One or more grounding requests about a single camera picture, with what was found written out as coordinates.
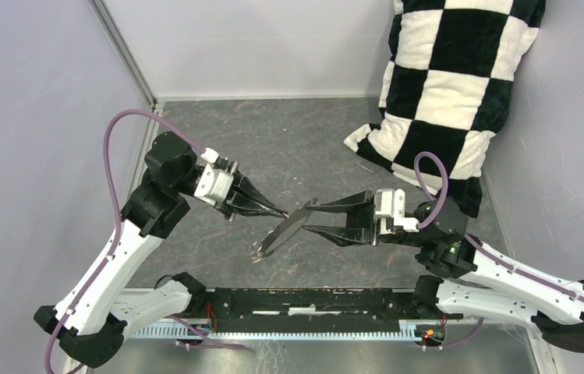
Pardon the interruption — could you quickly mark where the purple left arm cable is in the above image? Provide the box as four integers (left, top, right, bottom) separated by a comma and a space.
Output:
44, 109, 249, 374

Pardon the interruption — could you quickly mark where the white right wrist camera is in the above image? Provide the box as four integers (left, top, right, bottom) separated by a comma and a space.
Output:
373, 189, 419, 235

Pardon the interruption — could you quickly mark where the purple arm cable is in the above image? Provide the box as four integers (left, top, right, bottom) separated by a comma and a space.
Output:
413, 151, 584, 352
44, 109, 249, 374

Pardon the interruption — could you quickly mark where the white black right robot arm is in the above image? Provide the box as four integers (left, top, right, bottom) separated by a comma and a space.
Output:
308, 189, 584, 353

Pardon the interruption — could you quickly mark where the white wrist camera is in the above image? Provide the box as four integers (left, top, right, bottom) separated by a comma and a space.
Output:
193, 148, 239, 206
373, 189, 419, 235

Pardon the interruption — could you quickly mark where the white slotted cable duct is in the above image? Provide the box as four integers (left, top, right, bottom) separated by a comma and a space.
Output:
96, 322, 419, 342

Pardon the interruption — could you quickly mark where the aluminium frame rail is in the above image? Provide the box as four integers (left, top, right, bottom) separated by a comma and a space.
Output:
89, 0, 159, 198

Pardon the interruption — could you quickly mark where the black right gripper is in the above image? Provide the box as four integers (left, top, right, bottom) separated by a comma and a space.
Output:
302, 188, 428, 248

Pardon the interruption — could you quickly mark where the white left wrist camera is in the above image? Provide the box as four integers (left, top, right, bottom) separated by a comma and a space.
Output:
193, 148, 239, 206

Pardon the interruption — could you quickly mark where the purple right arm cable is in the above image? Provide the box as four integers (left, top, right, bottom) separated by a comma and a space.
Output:
413, 151, 584, 352

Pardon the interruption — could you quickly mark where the black white checkered pillow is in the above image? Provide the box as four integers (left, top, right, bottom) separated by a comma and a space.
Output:
344, 0, 547, 218

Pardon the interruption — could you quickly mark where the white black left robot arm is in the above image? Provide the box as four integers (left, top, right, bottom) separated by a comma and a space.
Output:
34, 132, 287, 368

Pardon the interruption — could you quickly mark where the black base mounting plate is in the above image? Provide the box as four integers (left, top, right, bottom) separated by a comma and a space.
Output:
175, 288, 463, 333

